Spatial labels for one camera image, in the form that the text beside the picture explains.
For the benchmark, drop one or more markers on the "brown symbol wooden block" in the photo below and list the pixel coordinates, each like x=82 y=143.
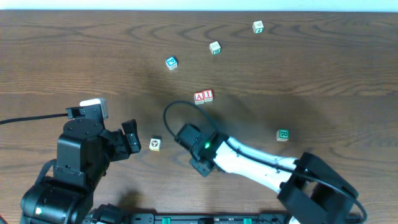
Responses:
x=155 y=144

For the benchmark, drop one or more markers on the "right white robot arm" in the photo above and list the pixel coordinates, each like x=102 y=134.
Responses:
x=309 y=189

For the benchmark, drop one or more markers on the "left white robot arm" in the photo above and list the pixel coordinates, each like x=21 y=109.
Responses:
x=64 y=189

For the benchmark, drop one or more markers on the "green letter R block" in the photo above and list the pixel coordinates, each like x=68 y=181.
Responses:
x=282 y=135

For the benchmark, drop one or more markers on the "red letter A block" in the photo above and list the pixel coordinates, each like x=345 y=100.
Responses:
x=199 y=98

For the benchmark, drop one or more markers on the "green number 4 block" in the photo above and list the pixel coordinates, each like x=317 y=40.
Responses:
x=258 y=27

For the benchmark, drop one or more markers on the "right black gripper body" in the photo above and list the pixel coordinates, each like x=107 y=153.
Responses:
x=202 y=166

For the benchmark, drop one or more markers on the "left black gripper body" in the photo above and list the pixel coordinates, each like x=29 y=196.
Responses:
x=123 y=143

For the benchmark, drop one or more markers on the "green number 27 block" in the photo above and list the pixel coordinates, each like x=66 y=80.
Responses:
x=215 y=47

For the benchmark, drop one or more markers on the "red letter I block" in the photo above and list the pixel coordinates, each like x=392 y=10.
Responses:
x=208 y=95

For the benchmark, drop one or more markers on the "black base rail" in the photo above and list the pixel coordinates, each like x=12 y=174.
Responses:
x=263 y=218

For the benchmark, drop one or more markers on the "blue letter P block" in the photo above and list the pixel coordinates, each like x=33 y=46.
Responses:
x=171 y=63

